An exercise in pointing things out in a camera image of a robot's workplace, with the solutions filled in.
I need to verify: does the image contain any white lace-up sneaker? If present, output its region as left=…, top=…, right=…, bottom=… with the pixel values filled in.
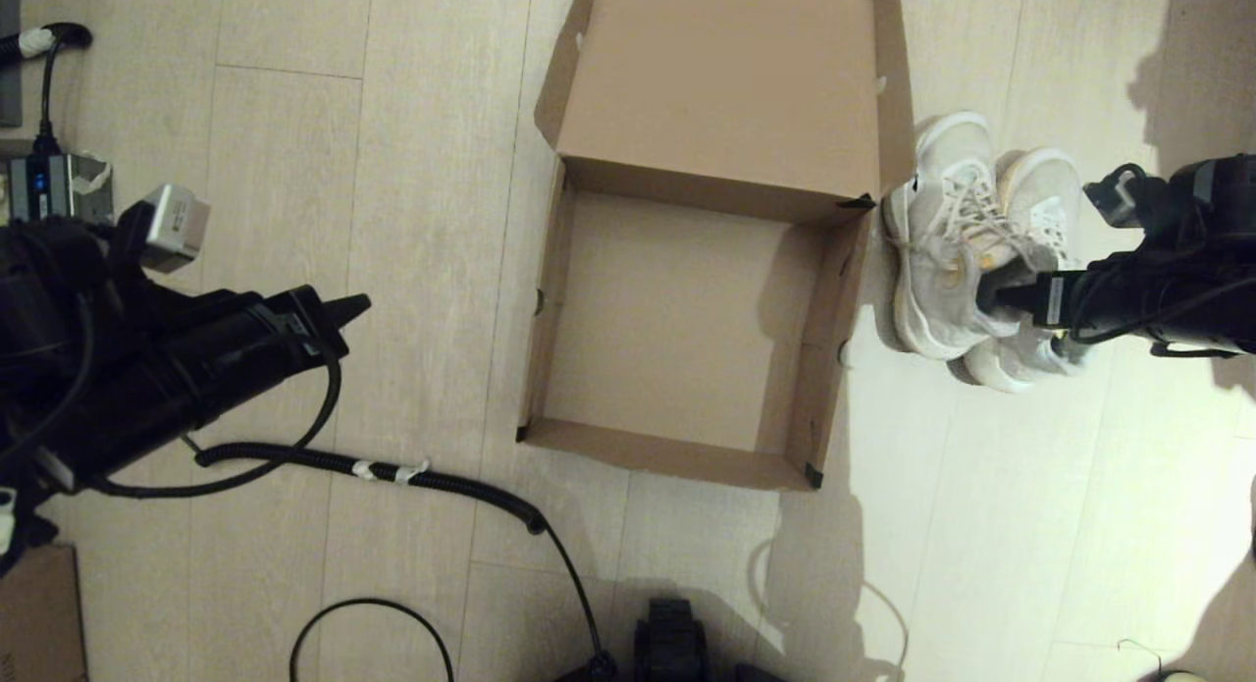
left=950, top=148, right=1092, bottom=394
left=880, top=111, right=1046, bottom=361

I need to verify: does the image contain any brown cardboard shoe box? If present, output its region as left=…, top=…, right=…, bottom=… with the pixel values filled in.
left=516, top=0, right=918, bottom=492

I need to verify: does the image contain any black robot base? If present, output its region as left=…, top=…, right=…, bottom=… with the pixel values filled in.
left=554, top=597, right=786, bottom=682

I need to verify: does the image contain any grey power inverter box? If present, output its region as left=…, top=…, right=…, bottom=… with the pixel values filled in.
left=5, top=152, right=114, bottom=227

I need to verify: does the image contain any plain brown cardboard carton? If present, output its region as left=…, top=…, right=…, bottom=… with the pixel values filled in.
left=0, top=545, right=84, bottom=682

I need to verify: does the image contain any dark grey panel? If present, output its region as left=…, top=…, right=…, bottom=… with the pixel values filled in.
left=0, top=0, right=23, bottom=129

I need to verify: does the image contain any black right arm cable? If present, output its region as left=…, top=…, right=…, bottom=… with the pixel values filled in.
left=1070, top=255, right=1256, bottom=359

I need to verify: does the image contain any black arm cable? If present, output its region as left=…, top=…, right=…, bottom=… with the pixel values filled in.
left=0, top=270, right=342, bottom=498
left=1070, top=255, right=1256, bottom=359

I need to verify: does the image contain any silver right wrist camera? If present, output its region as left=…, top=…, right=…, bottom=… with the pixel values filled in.
left=1082, top=162, right=1149, bottom=227

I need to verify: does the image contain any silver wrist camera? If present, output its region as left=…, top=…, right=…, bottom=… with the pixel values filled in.
left=1082, top=162, right=1149, bottom=227
left=137, top=184, right=211, bottom=274

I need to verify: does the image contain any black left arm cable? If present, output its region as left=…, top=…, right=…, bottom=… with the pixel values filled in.
left=0, top=270, right=342, bottom=498

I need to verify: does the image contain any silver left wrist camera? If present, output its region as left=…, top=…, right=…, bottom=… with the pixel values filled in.
left=137, top=184, right=211, bottom=274

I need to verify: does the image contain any black corrugated cable conduit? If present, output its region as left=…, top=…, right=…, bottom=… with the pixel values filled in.
left=194, top=444, right=617, bottom=682

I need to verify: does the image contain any thin black looped cable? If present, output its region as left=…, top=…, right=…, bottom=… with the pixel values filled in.
left=289, top=599, right=457, bottom=682

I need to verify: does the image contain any black plug cable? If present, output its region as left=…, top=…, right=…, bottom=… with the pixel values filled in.
left=0, top=22, right=94, bottom=158

